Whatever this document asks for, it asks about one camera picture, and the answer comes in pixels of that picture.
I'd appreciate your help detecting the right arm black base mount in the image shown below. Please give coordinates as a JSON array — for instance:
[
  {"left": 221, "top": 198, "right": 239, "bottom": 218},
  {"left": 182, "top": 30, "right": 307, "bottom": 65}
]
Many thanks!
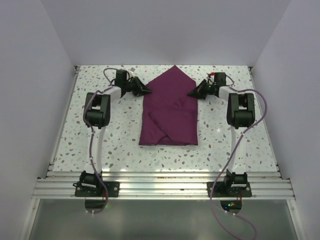
[{"left": 206, "top": 181, "right": 253, "bottom": 198}]

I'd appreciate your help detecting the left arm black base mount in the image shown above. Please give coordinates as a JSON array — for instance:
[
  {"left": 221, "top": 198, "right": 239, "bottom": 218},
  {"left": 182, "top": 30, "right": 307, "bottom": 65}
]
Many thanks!
[{"left": 72, "top": 181, "right": 120, "bottom": 198}]

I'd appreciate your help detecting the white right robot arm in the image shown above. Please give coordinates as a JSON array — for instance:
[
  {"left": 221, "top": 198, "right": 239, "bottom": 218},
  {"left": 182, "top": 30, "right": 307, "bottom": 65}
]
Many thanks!
[{"left": 187, "top": 72, "right": 256, "bottom": 197}]

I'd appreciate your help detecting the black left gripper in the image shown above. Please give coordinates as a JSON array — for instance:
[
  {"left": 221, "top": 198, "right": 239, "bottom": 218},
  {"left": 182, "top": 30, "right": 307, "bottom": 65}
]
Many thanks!
[{"left": 124, "top": 76, "right": 152, "bottom": 97}]

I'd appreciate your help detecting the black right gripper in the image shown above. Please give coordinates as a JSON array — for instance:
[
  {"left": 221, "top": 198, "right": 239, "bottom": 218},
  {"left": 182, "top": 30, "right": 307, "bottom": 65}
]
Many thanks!
[{"left": 187, "top": 79, "right": 215, "bottom": 100}]

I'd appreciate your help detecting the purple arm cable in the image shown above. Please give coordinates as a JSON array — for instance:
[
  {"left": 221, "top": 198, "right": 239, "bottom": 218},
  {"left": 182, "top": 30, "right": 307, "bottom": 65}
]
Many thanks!
[
  {"left": 208, "top": 74, "right": 269, "bottom": 240},
  {"left": 83, "top": 67, "right": 133, "bottom": 215}
]

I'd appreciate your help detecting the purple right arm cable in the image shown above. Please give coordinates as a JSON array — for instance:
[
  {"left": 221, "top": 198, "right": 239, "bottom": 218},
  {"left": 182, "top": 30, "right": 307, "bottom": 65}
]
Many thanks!
[{"left": 208, "top": 74, "right": 269, "bottom": 240}]

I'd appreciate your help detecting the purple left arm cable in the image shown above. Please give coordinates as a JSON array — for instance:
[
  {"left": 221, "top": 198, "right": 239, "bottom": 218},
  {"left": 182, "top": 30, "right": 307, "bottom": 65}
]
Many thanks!
[{"left": 83, "top": 67, "right": 133, "bottom": 215}]

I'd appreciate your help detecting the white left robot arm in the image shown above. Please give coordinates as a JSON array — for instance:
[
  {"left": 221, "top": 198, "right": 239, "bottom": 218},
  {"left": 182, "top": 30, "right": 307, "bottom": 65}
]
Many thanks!
[{"left": 77, "top": 67, "right": 152, "bottom": 197}]

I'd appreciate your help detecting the purple surgical drape cloth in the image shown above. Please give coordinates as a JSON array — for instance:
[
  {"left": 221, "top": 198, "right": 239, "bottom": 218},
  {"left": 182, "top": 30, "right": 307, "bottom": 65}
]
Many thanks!
[{"left": 139, "top": 66, "right": 198, "bottom": 146}]

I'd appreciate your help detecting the aluminium table edge rail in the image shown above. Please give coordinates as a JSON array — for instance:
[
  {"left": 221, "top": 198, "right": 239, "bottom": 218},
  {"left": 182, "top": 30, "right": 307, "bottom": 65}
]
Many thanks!
[{"left": 32, "top": 171, "right": 295, "bottom": 200}]

